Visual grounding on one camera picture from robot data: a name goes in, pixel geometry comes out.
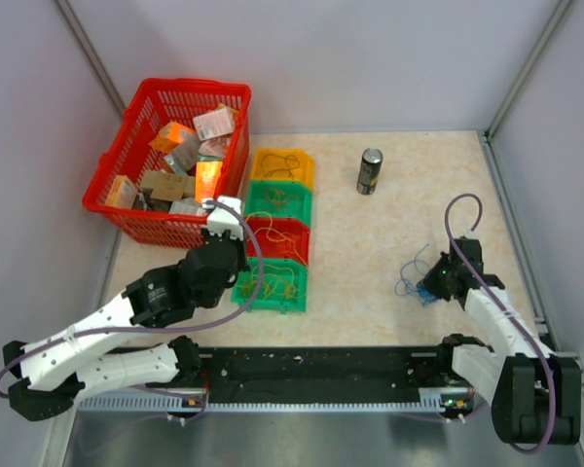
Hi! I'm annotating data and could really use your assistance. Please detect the brown cardboard box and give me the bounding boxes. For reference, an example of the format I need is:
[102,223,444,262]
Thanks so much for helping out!
[139,170,196,201]

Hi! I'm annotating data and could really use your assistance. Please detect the bright orange box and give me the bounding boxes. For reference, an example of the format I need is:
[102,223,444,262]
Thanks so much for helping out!
[195,161,222,202]

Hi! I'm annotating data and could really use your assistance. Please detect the grey slotted cable duct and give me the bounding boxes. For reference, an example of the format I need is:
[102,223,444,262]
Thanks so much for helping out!
[77,391,473,413]

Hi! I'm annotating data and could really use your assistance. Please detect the dark drink can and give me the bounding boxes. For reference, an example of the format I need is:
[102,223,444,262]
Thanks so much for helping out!
[356,148,383,196]

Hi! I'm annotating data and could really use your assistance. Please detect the green plastic bin upper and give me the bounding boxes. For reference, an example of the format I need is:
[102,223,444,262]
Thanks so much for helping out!
[244,180,313,227]

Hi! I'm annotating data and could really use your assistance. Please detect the yellow wire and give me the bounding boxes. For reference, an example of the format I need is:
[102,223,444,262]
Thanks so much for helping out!
[245,208,308,267]

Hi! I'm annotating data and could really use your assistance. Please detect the green plastic bin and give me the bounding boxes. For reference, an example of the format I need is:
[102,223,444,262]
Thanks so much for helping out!
[231,257,309,314]
[244,180,313,227]

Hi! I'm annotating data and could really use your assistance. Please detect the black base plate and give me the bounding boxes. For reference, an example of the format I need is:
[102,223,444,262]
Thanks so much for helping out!
[200,346,472,405]

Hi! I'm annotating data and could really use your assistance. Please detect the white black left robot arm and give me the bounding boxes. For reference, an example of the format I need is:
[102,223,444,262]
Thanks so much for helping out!
[3,232,248,421]

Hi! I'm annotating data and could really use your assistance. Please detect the pink white box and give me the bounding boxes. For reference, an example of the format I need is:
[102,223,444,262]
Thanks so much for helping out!
[193,107,236,141]

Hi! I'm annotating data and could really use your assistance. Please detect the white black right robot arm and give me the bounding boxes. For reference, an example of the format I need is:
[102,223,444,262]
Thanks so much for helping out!
[419,236,582,445]

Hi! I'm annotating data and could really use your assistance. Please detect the yellow plastic bin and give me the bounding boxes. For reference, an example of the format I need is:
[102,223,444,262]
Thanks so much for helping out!
[250,148,315,191]

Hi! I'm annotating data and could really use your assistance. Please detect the red plastic bin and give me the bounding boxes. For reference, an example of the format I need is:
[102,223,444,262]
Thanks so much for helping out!
[246,213,310,268]

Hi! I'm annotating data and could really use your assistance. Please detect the green plastic bin lower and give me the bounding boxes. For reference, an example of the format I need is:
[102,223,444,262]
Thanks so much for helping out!
[231,257,309,314]

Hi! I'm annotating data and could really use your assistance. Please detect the blue wire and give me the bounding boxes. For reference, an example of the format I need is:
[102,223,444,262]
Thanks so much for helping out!
[393,242,439,307]

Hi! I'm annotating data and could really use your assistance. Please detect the yellow box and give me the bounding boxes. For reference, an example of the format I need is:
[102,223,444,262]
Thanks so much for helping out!
[104,175,138,209]

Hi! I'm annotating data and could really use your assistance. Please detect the yellow wires in bin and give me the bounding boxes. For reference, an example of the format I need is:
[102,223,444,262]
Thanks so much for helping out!
[237,265,301,301]

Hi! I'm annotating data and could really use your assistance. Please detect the red plastic basket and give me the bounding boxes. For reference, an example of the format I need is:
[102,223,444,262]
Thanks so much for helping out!
[82,78,251,250]

